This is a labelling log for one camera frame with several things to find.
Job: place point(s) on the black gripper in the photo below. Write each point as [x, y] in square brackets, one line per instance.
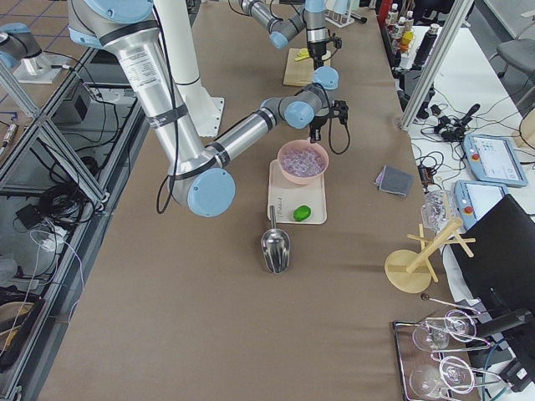
[316, 48]
[318, 121]

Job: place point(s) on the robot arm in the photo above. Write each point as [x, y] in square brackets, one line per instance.
[309, 17]
[153, 43]

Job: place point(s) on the pink bowl with ice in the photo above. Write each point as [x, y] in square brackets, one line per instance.
[301, 161]

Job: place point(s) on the metal ice scoop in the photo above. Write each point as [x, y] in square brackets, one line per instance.
[276, 246]

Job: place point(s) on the yellow lemon slice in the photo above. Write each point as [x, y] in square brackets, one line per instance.
[301, 52]

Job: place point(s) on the wooden cutting board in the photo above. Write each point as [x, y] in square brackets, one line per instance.
[297, 74]

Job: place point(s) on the cream plastic tray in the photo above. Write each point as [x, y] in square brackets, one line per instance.
[286, 197]

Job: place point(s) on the green lime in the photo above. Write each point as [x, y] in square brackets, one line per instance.
[302, 213]

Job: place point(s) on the grey folded cloth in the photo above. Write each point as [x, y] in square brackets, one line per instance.
[394, 181]

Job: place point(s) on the black water bottle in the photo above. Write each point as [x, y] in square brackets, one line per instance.
[426, 45]

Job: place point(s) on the wooden mug tree stand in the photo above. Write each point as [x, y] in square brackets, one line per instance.
[411, 271]

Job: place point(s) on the blue teach pendant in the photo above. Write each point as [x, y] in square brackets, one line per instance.
[493, 159]
[475, 198]

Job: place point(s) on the black monitor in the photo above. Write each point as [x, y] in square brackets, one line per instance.
[501, 271]

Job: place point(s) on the wine glass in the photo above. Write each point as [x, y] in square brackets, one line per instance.
[452, 376]
[435, 333]

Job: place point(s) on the white wire cup rack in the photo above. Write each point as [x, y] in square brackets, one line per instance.
[340, 13]

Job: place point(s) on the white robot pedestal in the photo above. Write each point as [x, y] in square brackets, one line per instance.
[205, 110]

